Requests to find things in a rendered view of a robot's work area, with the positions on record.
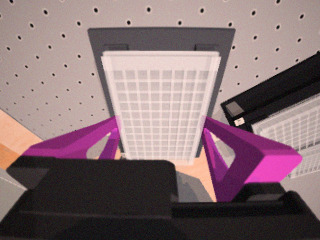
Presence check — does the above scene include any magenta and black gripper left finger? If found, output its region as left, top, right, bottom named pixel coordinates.
left=20, top=116, right=120, bottom=159

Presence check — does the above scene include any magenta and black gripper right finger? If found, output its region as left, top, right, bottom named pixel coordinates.
left=201, top=116, right=303, bottom=202

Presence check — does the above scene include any white well plate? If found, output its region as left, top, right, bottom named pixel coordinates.
left=251, top=93, right=320, bottom=153
left=287, top=146, right=320, bottom=179
left=101, top=51, right=221, bottom=165

